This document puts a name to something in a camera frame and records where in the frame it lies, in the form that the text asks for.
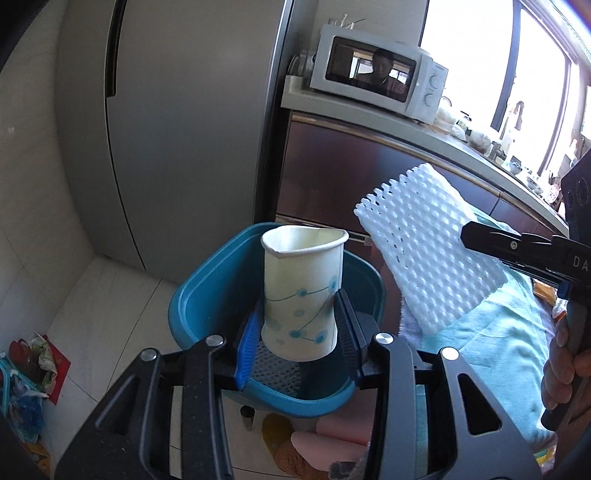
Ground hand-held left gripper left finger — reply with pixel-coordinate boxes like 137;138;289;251
55;307;269;480

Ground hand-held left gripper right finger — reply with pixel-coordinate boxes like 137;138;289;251
333;288;544;480

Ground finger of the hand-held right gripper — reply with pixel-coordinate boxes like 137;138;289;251
461;222;557;268
501;258;560;286

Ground white foam fruit net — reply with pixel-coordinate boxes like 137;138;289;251
353;162;509;336
252;344;303;395

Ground blue plastic trash bin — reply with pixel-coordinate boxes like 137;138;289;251
168;223;386;418

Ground white paper cup blue dots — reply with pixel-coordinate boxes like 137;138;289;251
261;225;350;361

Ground person's right hand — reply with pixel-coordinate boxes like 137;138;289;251
541;315;578;411

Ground teal blanket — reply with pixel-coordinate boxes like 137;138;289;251
397;203;560;468

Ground brown plush slipper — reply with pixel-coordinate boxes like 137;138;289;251
262;413;340;480

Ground kitchenware clutter on counter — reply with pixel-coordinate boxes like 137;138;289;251
436;95;570;208

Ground grey fuzzy cloth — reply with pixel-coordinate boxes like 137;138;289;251
327;460;371;480

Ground brown kitchen cabinet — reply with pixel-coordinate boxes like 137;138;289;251
276;109;571;261

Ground white microwave oven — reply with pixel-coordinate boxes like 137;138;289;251
308;24;450;125

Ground red paper sheet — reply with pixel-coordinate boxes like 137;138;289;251
42;336;73;408

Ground window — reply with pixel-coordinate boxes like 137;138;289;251
418;0;591;185

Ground grey refrigerator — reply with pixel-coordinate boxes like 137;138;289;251
55;0;295;287

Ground pile of plastic bags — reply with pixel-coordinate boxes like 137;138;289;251
0;333;52;467

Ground white plastic rack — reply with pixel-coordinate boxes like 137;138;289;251
281;54;319;112

